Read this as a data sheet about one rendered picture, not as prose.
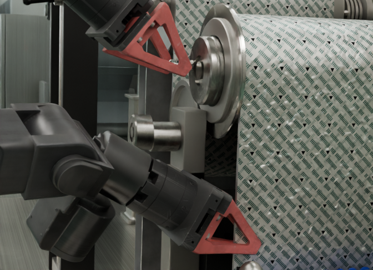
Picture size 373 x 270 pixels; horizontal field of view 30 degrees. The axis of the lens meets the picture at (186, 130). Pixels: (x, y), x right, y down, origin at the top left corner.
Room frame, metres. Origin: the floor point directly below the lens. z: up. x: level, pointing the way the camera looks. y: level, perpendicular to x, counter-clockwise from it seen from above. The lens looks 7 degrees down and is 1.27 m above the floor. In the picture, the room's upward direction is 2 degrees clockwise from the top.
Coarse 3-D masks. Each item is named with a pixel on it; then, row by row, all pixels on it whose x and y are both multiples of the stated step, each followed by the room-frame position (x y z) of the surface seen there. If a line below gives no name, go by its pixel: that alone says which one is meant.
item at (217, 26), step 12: (216, 24) 0.76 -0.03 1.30; (228, 36) 0.72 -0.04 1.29; (228, 48) 0.72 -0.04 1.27; (228, 60) 0.72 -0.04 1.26; (228, 72) 0.72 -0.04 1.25; (228, 84) 0.72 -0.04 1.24; (228, 96) 0.72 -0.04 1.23; (204, 108) 0.78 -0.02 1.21; (216, 108) 0.75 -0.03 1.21; (228, 108) 0.72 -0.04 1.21; (216, 120) 0.74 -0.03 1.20
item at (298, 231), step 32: (256, 128) 0.71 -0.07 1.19; (288, 128) 0.72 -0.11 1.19; (320, 128) 0.74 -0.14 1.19; (352, 128) 0.75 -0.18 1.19; (256, 160) 0.71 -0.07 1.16; (288, 160) 0.72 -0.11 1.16; (320, 160) 0.74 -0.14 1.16; (352, 160) 0.75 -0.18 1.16; (256, 192) 0.71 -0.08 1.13; (288, 192) 0.73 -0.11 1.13; (320, 192) 0.74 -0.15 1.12; (352, 192) 0.75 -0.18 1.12; (256, 224) 0.71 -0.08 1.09; (288, 224) 0.73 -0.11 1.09; (320, 224) 0.74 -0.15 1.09; (352, 224) 0.75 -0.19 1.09; (256, 256) 0.72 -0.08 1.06; (288, 256) 0.73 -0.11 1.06; (320, 256) 0.74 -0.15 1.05; (352, 256) 0.75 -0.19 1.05
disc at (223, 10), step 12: (216, 12) 0.77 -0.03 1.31; (228, 12) 0.74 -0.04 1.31; (204, 24) 0.81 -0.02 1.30; (228, 24) 0.74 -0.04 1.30; (240, 24) 0.72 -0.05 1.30; (216, 36) 0.77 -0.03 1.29; (240, 36) 0.71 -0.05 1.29; (240, 48) 0.70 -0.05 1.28; (240, 60) 0.70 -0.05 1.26; (240, 72) 0.70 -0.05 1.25; (240, 84) 0.70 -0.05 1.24; (240, 96) 0.70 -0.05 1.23; (240, 108) 0.71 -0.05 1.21; (228, 120) 0.72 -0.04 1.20; (216, 132) 0.76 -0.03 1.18; (228, 132) 0.73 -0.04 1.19
